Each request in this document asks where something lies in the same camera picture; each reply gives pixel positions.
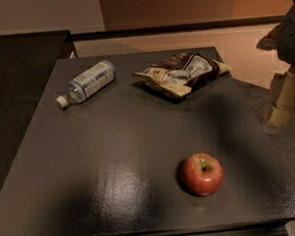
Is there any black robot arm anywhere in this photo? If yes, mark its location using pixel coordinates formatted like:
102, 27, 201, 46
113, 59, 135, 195
256, 0, 295, 133

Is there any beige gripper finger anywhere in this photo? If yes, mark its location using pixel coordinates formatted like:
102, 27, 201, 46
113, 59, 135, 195
264, 65, 295, 128
262, 26, 279, 50

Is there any crumpled snack chip bag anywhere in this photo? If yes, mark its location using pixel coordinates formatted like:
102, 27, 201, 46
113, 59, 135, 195
133, 52, 232, 99

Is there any clear plastic water bottle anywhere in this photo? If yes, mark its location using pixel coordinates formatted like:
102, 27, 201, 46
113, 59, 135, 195
56, 60, 115, 109

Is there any red apple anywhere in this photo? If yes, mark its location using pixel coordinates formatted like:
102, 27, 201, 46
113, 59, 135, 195
181, 153, 223, 196

